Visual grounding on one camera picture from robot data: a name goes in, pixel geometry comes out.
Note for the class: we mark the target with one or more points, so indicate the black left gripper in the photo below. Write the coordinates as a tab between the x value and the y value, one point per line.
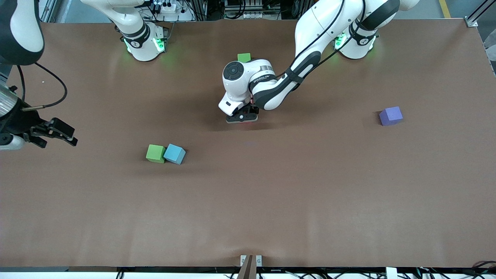
252	110

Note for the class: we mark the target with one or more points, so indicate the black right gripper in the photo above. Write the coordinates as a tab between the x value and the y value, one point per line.
16	121

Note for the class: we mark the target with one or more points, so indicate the green foam cube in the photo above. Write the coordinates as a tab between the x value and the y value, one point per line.
155	153
244	57

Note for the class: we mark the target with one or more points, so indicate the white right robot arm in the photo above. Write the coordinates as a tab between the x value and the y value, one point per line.
141	42

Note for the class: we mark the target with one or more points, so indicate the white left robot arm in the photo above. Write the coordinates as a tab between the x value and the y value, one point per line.
321	19

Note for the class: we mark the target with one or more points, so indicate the blue foam cube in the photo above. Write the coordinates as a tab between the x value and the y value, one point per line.
174	154

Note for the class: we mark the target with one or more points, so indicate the white equipment rack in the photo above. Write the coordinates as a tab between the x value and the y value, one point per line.
248	15

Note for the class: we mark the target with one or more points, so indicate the white power strip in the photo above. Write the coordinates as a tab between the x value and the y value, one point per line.
170	7

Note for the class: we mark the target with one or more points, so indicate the purple foam cube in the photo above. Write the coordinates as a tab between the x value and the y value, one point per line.
391	116

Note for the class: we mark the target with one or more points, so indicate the white paper label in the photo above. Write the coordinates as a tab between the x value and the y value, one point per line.
391	273

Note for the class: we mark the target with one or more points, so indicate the grey plastic sheet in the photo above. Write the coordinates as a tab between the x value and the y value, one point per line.
492	54

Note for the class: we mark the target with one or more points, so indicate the brown post with white brackets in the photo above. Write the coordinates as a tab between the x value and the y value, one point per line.
248	269

